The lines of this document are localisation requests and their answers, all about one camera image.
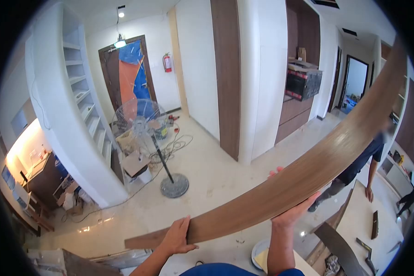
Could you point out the short dark wood piece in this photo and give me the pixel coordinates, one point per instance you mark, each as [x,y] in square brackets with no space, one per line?
[375,226]

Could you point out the standing pedestal fan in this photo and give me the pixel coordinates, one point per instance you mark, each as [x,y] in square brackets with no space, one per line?
[138,120]

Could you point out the person's body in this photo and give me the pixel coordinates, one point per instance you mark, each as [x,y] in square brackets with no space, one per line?
[227,269]

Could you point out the blue and orange sheet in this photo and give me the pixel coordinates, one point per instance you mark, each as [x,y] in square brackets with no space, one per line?
[129,76]

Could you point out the red fire extinguisher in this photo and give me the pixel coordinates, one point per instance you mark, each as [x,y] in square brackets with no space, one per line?
[167,64]

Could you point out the person's left fingers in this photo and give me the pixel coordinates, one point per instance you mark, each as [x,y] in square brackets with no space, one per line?
[183,227]

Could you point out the white wall shelf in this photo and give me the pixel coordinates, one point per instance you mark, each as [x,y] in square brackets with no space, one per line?
[398,162]

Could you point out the cardboard pieces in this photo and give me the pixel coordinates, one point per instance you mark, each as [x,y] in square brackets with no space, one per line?
[302,62]

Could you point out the brown door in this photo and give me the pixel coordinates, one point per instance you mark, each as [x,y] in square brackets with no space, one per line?
[108,76]

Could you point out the open dark framed doorway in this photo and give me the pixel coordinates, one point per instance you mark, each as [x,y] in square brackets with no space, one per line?
[354,82]

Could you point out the white top work table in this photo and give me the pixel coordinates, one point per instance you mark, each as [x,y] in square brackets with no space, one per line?
[362,214]

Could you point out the person's right hand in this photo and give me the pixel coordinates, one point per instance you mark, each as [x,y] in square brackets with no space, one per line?
[289,215]

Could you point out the white round bucket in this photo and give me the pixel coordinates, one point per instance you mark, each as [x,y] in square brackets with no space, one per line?
[258,252]

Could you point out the metal try square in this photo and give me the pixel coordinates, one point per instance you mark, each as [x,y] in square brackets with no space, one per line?
[367,252]

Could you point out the person's right fingers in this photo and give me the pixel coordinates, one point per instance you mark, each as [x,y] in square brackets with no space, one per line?
[275,172]

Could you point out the kitchen counter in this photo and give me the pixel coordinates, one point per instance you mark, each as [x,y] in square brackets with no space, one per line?
[38,179]

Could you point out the person's right thumb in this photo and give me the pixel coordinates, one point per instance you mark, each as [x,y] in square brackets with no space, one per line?
[308,203]

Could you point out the wrapped built-in oven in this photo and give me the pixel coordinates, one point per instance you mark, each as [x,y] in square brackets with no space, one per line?
[302,84]

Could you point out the brown tall cabinet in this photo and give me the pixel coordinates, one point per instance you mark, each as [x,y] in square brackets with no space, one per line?
[293,117]

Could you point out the grey crumpled cloth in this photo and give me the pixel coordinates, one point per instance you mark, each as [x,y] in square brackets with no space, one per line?
[332,266]

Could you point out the person's left thumb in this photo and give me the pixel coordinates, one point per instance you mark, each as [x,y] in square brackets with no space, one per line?
[189,247]

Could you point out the hanging ceiling lamp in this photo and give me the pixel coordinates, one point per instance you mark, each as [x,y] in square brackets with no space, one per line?
[119,43]

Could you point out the long brown wooden plank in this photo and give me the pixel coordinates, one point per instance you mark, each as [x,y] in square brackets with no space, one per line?
[296,181]

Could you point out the dark grey plank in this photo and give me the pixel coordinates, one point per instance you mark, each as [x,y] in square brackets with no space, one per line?
[341,248]

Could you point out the cardboard box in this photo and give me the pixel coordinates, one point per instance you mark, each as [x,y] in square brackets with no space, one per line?
[134,164]

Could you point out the person's left hand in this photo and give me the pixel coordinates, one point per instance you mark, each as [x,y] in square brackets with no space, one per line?
[174,238]

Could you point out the white curved shelf unit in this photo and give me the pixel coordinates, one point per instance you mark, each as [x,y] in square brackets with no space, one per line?
[62,120]

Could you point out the brown wall panel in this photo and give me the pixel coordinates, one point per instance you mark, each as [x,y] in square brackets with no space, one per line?
[227,86]

